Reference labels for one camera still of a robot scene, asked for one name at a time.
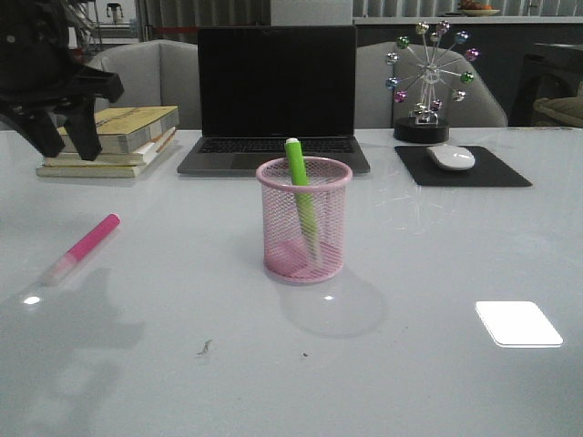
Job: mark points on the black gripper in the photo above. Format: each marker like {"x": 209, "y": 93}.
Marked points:
{"x": 39, "y": 72}

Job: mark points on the pink highlighter pen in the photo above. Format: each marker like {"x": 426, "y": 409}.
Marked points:
{"x": 80, "y": 250}

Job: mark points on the green highlighter pen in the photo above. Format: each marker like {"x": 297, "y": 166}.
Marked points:
{"x": 304, "y": 204}

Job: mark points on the pink mesh pen holder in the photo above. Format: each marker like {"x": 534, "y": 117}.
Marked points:
{"x": 285, "y": 253}

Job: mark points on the middle cream book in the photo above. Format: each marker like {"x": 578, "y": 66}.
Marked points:
{"x": 140, "y": 157}

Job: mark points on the cream book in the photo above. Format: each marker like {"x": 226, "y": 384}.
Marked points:
{"x": 88, "y": 170}
{"x": 140, "y": 157}

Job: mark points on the bottom cream book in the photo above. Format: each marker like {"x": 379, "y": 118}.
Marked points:
{"x": 88, "y": 170}

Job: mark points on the top yellow book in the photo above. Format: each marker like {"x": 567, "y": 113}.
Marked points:
{"x": 122, "y": 130}

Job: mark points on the left grey armchair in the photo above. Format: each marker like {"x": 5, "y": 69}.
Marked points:
{"x": 155, "y": 73}

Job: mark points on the grey armchair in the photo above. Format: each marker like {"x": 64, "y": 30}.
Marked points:
{"x": 374, "y": 105}
{"x": 155, "y": 73}

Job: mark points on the grey open laptop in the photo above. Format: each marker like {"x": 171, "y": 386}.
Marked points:
{"x": 260, "y": 85}

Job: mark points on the white box behind laptop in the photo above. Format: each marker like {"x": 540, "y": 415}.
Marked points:
{"x": 328, "y": 12}

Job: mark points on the right grey armchair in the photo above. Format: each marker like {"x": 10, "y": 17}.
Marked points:
{"x": 374, "y": 105}

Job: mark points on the ferris wheel desk ornament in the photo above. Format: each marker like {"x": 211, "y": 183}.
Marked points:
{"x": 425, "y": 122}

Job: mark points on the white computer mouse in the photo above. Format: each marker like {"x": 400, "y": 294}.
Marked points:
{"x": 453, "y": 158}

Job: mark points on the fruit bowl on counter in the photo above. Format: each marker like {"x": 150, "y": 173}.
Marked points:
{"x": 476, "y": 8}

